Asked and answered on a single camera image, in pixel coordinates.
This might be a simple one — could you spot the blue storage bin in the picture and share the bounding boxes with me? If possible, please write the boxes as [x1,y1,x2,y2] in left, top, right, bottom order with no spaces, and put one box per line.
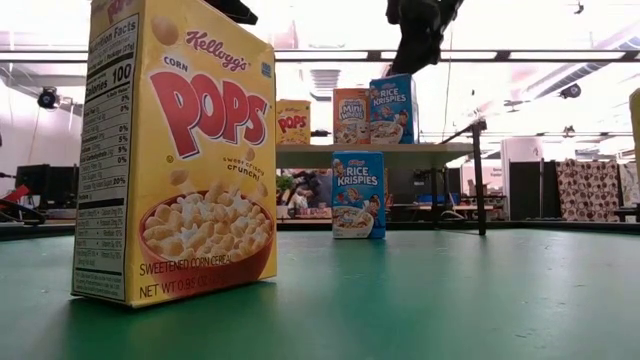
[417,192,461,205]

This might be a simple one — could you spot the grey diagonal ceiling duct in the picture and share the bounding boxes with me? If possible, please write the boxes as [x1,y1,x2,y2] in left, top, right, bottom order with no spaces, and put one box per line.
[519,24,640,101]

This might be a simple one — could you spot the small green potted plant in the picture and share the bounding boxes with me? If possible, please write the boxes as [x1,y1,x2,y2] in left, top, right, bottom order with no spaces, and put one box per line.
[276,173,297,220]

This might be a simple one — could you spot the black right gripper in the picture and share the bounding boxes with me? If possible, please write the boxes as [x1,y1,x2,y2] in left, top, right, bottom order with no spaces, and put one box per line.
[384,0,466,77]

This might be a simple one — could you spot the red equipment piece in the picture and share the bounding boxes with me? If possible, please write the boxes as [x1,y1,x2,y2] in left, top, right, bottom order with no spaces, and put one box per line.
[0,183,32,214]

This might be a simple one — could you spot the person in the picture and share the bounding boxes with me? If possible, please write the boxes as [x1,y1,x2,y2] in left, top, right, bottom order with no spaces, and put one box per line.
[294,169,333,211]

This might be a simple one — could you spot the wooden shelf with black frame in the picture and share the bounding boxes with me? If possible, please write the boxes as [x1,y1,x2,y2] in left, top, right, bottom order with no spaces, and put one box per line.
[275,118,489,237]

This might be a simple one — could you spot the black partition panel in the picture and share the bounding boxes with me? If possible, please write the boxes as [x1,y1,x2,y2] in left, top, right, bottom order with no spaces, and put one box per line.
[508,159,561,221]

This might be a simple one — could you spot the Corn Pops cereal box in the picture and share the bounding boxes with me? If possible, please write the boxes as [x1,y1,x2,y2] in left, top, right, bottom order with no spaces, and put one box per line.
[72,0,279,309]
[276,98,312,146]

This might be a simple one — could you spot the wide black monitor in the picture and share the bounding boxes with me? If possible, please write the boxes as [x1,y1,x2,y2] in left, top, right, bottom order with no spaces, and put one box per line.
[14,163,80,209]

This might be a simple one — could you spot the ceiling air vent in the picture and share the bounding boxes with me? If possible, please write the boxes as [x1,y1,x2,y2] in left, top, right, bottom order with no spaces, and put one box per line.
[309,68,342,101]

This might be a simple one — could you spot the brown patterned curtain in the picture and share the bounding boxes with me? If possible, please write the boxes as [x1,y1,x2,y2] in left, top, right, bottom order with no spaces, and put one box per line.
[555,158,621,223]

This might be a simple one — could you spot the Rice Krispies cereal box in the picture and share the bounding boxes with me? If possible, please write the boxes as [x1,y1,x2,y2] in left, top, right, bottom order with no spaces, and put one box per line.
[368,73,420,146]
[331,150,387,240]

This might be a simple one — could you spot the Frosted Mini Wheats cereal box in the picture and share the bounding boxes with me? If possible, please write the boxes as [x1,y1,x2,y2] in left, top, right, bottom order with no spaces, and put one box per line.
[333,87,372,146]

